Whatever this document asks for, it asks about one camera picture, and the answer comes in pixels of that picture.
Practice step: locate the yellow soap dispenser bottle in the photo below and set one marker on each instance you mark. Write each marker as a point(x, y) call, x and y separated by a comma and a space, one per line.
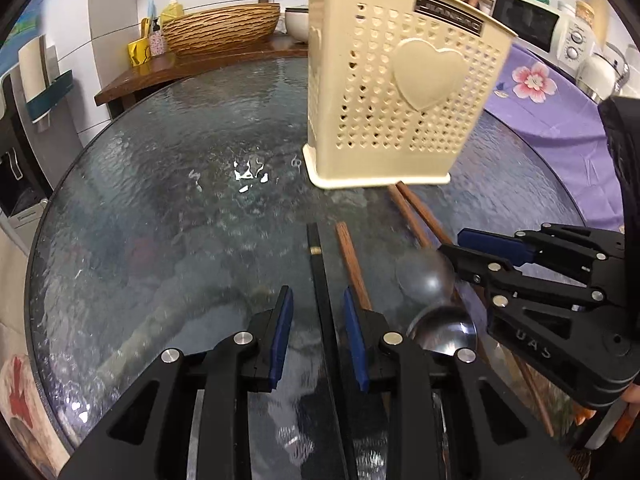
point(172, 10)

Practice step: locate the round glass table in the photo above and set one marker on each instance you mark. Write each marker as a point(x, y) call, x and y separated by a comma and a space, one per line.
point(175, 210)

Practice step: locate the jar with yellow lid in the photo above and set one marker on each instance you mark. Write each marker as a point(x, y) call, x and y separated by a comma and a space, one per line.
point(585, 17)

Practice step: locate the cream perforated utensil holder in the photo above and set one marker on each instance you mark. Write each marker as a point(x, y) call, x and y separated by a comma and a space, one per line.
point(380, 120)

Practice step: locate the round printed fan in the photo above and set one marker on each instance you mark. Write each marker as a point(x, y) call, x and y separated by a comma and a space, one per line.
point(22, 400)

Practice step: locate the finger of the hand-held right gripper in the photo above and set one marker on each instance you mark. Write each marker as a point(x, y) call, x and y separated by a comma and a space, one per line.
point(492, 245)
point(470, 262)

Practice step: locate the brown ribbed basin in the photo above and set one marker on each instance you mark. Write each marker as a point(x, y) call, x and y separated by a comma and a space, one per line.
point(220, 27)

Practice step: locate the white paper cup sleeve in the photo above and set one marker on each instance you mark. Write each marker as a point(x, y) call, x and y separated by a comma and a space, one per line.
point(32, 67)

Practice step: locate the teal cup holder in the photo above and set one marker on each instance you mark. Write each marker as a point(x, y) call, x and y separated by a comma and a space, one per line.
point(50, 95)

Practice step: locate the grey water dispenser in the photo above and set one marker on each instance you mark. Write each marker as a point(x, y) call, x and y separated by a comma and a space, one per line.
point(15, 160)

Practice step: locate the beige cloth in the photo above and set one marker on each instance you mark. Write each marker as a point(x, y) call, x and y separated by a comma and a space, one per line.
point(10, 285)

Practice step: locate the small patterned pump bottle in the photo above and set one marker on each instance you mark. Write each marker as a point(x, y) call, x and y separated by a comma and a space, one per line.
point(157, 40)

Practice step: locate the purple floral cloth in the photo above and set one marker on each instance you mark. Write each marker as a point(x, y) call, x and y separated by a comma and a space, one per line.
point(550, 130)

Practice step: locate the white microwave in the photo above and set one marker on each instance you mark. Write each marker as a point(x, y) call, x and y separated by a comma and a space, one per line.
point(530, 22)

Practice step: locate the yellow cup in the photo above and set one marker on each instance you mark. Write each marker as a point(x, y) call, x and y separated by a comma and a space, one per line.
point(139, 52)

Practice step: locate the wooden counter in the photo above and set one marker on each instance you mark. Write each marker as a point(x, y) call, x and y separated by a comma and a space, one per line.
point(150, 77)

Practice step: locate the all-metal spoon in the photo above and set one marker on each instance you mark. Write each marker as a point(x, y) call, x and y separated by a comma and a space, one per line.
point(425, 277)

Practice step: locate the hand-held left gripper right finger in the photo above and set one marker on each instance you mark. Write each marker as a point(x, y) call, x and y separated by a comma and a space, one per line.
point(356, 345)

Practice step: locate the white pot with lid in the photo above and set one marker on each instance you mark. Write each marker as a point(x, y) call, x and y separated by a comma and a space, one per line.
point(298, 25)

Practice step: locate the white kettle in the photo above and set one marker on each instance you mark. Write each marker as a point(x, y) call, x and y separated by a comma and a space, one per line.
point(600, 75)

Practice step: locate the black chopstick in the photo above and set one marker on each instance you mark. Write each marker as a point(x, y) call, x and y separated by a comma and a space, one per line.
point(322, 290)

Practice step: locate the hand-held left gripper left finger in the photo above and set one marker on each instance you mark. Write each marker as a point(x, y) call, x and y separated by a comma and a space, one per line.
point(280, 340)

